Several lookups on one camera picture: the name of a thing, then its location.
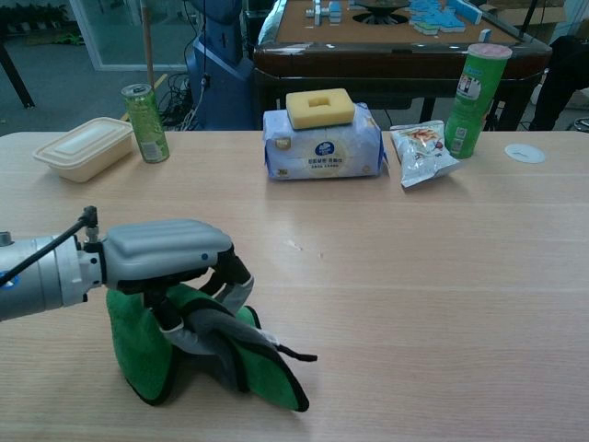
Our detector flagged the white round grommet cover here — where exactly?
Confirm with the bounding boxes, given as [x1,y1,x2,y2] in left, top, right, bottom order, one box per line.
[503,143,547,164]

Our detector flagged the blue white tissue pack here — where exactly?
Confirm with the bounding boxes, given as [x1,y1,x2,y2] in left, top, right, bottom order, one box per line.
[261,101,390,181]

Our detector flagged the beige lidded lunch box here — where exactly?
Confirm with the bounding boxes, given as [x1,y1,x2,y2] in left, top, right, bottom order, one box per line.
[32,116,135,184]

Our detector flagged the green chips tube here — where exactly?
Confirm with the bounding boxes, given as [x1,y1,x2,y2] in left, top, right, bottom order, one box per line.
[444,42,514,160]

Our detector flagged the dark brown mahjong table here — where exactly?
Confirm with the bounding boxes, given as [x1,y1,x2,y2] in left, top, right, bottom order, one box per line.
[251,0,553,133]

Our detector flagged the wooden pole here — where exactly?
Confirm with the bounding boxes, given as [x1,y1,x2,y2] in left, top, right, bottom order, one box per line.
[141,0,156,85]

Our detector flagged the green drink can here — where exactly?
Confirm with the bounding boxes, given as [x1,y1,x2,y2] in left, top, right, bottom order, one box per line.
[121,84,170,164]

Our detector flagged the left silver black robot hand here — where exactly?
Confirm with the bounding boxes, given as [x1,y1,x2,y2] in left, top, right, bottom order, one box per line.
[98,218,257,355]

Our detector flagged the cardboard box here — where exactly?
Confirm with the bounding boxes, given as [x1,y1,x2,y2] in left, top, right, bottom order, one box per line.
[486,3,568,45]

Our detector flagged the pile of blue mahjong tiles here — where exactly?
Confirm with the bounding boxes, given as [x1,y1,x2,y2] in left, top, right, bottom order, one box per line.
[408,0,484,36]

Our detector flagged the yellow sponge with square hole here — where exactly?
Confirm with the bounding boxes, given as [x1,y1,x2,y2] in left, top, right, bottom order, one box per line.
[285,87,356,130]

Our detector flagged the black floor cable bundle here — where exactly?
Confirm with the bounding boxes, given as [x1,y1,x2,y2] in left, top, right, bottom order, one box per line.
[156,71,203,131]

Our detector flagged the white green snack bag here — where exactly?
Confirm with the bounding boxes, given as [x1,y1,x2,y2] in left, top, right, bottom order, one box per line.
[389,119,462,189]

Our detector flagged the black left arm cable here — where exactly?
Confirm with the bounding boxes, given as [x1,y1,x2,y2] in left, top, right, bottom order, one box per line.
[0,205,100,287]

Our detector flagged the green cloth with grey backing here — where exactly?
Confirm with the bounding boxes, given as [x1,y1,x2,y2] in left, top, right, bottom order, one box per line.
[105,283,318,413]

